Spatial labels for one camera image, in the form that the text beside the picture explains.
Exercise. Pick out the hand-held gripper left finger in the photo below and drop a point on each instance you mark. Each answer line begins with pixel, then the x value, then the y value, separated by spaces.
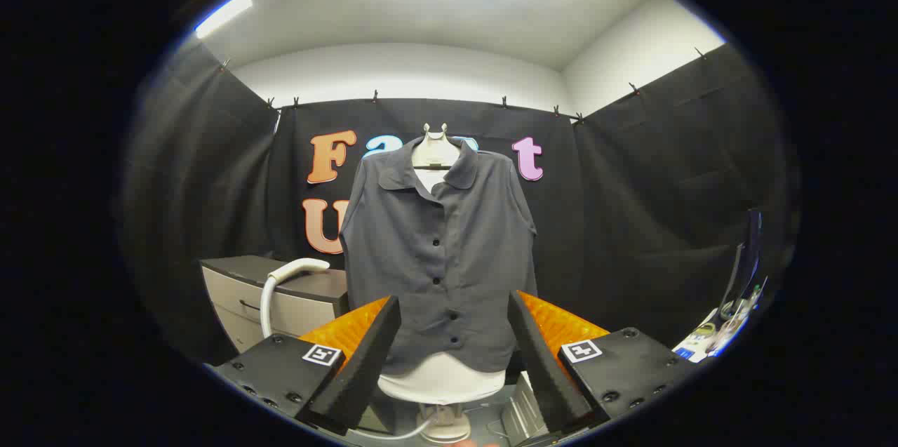
pixel 361 370

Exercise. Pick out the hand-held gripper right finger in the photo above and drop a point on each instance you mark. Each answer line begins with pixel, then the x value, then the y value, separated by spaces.
pixel 547 370

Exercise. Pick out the white garment steamer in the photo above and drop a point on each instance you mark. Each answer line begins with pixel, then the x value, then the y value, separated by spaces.
pixel 298 269

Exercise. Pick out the grey button shirt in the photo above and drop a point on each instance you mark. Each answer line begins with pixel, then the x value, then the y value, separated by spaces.
pixel 449 257

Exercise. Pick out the white mannequin torso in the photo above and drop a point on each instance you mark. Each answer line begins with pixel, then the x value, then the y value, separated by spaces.
pixel 438 378

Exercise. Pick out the grey drawer cabinet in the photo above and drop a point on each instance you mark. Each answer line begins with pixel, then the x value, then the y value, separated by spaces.
pixel 298 310

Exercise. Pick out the mannequin stand base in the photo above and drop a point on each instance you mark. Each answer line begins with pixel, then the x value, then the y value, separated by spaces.
pixel 444 424

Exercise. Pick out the white power strip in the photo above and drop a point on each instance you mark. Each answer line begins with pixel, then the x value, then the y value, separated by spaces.
pixel 708 338

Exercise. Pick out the ceiling light strip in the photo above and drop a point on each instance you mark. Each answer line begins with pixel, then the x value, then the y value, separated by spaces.
pixel 223 13

